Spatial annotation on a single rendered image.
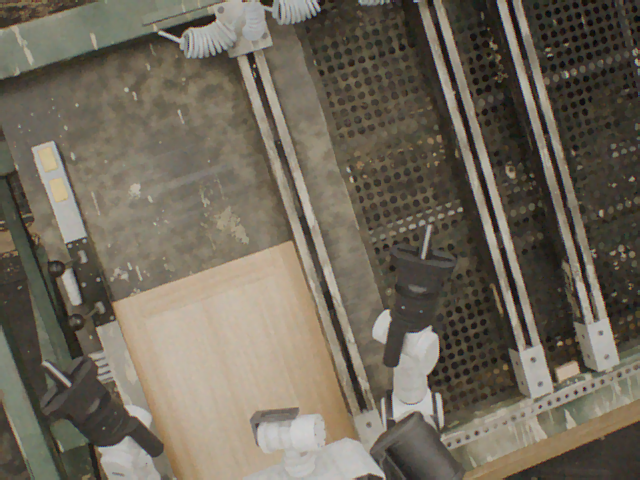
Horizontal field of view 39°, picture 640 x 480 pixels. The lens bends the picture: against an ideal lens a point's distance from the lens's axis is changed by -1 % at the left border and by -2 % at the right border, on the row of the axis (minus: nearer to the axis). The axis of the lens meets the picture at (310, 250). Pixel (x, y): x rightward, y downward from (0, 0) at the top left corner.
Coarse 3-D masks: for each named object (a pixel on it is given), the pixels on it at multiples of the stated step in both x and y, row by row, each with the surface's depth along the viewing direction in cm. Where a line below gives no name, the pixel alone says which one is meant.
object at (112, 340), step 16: (48, 144) 197; (48, 176) 197; (64, 176) 198; (48, 192) 197; (64, 208) 198; (64, 224) 199; (80, 224) 199; (112, 336) 203; (112, 352) 203; (128, 352) 205; (112, 368) 204; (128, 368) 205; (128, 384) 205; (128, 400) 205; (144, 400) 206; (160, 464) 208
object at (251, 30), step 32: (256, 0) 196; (256, 32) 197; (256, 64) 202; (256, 96) 202; (256, 128) 207; (288, 160) 205; (288, 192) 205; (288, 224) 209; (320, 256) 208; (320, 288) 210; (320, 320) 212; (352, 352) 212; (352, 384) 216; (352, 416) 214
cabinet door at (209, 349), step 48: (288, 240) 213; (192, 288) 208; (240, 288) 211; (288, 288) 213; (144, 336) 207; (192, 336) 209; (240, 336) 212; (288, 336) 214; (144, 384) 208; (192, 384) 210; (240, 384) 213; (288, 384) 215; (336, 384) 217; (192, 432) 211; (240, 432) 214; (336, 432) 218
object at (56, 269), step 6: (78, 252) 198; (84, 252) 199; (72, 258) 196; (78, 258) 197; (84, 258) 198; (54, 264) 188; (60, 264) 188; (66, 264) 192; (48, 270) 188; (54, 270) 188; (60, 270) 188; (54, 276) 189; (60, 276) 189
